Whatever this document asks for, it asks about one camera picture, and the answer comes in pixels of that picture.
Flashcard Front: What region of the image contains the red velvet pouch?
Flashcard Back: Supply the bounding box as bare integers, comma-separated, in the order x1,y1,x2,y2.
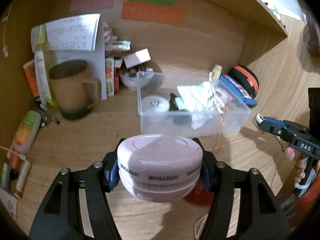
184,180,214,206

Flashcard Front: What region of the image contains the white drawstring bag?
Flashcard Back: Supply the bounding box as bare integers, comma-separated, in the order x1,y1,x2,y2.
177,81,227,130

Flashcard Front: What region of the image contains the pink round case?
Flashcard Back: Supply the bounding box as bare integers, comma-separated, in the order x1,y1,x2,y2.
117,134,203,203

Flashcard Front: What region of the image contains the white face mask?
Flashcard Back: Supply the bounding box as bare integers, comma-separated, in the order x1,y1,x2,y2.
252,113,264,130

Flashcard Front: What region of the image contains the right hand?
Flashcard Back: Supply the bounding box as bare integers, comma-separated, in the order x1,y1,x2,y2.
283,146,320,184

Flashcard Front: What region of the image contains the blue colourful pouch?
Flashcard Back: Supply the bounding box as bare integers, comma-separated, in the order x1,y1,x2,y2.
219,74,258,107

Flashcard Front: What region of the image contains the orange black round case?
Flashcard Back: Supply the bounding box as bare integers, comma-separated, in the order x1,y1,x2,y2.
228,64,259,98

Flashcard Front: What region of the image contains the cream lotion bottle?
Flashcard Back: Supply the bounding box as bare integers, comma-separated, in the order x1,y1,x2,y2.
209,64,222,82

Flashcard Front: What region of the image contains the orange green tube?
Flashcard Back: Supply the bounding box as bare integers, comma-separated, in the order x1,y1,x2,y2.
9,111,41,154

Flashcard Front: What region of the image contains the clear plastic storage bin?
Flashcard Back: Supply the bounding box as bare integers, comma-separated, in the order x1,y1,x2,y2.
137,72,252,137

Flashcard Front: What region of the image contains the brown ceramic mug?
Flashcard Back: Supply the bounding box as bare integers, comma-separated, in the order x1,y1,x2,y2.
49,60,101,120

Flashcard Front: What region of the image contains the tall yellow green bottle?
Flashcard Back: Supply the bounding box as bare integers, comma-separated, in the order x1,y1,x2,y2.
34,24,58,112

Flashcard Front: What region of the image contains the glass bowl of trinkets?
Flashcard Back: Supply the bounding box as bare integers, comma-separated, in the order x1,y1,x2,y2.
119,68,155,91

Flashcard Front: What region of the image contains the small white cardboard box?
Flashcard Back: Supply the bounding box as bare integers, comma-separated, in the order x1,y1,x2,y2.
123,48,151,69

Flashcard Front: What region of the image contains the orange slim box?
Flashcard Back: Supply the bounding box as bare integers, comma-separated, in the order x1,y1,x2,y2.
23,60,40,101

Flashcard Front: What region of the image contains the fruit pattern box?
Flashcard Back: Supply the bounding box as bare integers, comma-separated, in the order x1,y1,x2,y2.
105,57,114,97

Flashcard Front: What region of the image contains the stack of booklets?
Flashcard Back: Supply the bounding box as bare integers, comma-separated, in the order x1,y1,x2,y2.
105,40,131,57

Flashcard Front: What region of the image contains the white paper receipt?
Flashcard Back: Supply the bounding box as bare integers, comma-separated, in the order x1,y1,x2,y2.
44,14,100,51

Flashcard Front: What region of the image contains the orange paper note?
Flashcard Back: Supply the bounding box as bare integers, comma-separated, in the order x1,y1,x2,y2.
120,1,187,27

